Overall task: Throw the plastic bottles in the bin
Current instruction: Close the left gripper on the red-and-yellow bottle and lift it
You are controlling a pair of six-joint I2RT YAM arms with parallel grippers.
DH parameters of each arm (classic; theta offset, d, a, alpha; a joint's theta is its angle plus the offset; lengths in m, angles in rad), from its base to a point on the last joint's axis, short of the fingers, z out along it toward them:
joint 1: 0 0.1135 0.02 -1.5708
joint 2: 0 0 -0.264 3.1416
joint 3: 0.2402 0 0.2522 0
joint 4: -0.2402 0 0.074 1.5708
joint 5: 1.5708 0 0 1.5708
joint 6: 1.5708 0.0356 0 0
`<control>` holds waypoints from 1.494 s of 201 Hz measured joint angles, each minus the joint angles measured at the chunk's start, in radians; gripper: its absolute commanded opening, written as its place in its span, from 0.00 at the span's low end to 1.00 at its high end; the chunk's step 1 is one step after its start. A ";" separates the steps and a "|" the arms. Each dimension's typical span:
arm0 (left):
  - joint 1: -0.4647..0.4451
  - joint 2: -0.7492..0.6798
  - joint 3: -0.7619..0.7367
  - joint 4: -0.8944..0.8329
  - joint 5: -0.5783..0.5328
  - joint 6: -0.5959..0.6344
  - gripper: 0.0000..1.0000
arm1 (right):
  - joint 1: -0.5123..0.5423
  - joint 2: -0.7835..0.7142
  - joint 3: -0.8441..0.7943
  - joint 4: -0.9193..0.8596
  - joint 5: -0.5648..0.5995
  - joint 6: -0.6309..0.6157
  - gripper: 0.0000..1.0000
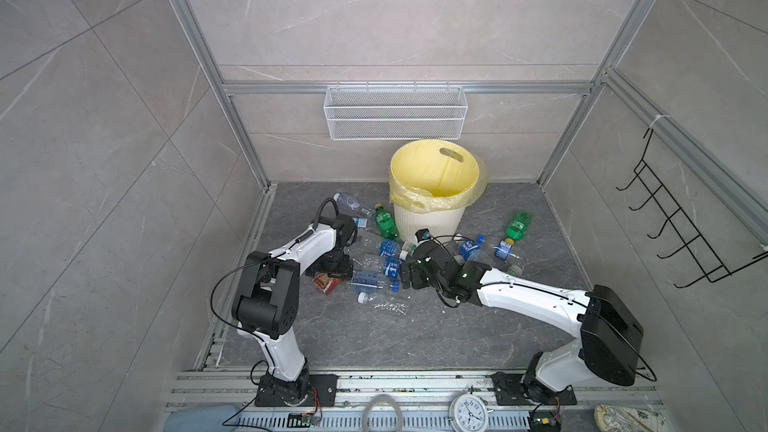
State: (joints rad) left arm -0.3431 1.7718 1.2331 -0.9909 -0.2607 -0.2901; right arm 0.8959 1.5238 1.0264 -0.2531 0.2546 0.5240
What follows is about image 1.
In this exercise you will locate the green bottle right side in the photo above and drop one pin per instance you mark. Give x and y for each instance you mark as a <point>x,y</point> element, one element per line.
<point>517,227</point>

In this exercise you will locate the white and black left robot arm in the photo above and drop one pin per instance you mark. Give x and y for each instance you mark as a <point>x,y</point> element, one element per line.
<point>266,301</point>

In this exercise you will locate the black wire hook rack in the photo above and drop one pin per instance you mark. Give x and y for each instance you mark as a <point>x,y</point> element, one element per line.
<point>677,222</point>

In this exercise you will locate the white wire mesh basket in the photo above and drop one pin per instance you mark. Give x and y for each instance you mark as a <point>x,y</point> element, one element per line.
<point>395,112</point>

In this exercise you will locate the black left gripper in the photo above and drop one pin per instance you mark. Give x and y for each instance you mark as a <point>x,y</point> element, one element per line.
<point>345,271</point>

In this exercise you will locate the clear tube loop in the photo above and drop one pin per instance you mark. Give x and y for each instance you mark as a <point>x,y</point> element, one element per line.
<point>383,412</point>

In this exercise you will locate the blue label bottle right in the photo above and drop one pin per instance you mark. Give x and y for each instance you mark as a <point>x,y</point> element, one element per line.
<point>471,251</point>

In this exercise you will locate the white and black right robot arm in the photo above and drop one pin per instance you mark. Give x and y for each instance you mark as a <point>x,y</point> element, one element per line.
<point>606,336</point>

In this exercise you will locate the blue label bottle white cap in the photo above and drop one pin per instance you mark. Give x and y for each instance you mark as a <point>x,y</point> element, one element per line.
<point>381,246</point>

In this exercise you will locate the clear bottle green label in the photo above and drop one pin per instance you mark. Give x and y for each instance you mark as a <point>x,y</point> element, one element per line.
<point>515,270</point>

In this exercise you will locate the green bottle near bin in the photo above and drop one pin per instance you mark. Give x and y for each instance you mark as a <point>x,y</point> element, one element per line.
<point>385,222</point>

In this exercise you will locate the crushed clear bottle white cap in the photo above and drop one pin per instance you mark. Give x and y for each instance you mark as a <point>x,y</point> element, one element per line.
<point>384,303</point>

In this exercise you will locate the blue yellow label bottle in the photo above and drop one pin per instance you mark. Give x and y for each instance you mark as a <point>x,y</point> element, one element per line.
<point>505,250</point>

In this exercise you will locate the white bin with yellow bag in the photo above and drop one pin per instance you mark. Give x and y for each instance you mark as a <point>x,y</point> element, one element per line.
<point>431,183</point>

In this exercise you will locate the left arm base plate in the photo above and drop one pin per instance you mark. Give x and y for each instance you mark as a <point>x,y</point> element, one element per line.
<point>303,392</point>

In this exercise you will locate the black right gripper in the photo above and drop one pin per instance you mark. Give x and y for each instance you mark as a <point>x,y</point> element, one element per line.
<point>414,270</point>

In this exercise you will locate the clear bottle blue cap bottom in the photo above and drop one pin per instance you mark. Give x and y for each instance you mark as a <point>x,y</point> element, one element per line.
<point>369,281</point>

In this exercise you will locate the orange tea bottle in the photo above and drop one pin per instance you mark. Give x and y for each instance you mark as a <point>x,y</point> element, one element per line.
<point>325,283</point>

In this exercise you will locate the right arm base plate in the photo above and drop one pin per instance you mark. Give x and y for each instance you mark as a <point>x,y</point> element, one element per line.
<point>516,389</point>

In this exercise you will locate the white analog clock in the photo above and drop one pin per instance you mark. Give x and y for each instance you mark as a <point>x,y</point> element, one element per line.
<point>468,413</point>

